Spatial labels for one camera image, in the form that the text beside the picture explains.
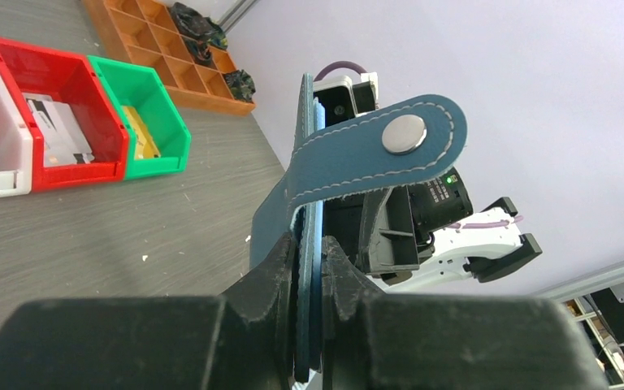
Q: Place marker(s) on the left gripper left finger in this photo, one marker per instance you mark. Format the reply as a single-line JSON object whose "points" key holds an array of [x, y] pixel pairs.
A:
{"points": [[239, 339]]}

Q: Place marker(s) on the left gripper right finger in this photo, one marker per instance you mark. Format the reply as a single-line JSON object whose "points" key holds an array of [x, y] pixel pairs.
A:
{"points": [[379, 340]]}

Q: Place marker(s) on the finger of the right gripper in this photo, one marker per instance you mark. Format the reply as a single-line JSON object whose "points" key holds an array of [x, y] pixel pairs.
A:
{"points": [[375, 230]]}

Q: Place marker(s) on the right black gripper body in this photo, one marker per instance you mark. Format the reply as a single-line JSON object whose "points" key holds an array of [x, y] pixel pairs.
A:
{"points": [[439, 203]]}

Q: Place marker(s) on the blue card holder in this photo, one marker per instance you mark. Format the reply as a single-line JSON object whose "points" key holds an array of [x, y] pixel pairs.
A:
{"points": [[350, 158]]}

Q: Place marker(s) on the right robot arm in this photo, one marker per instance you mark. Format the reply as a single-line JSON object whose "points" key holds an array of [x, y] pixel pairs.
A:
{"points": [[485, 246]]}

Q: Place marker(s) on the gold credit cards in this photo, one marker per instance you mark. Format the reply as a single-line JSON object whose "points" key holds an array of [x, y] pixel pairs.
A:
{"points": [[145, 147]]}

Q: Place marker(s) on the white credit cards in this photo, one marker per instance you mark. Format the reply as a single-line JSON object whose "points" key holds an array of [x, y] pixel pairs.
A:
{"points": [[64, 142]]}

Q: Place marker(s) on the dark rolled sock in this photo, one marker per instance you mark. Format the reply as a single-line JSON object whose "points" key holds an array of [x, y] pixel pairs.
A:
{"points": [[241, 84], [189, 21], [200, 50], [217, 37]]}

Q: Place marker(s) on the red plastic bin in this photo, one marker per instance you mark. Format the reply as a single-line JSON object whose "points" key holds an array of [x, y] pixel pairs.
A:
{"points": [[67, 78]]}

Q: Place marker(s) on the orange wooden compartment tray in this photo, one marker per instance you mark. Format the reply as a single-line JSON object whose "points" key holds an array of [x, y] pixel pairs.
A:
{"points": [[143, 33]]}

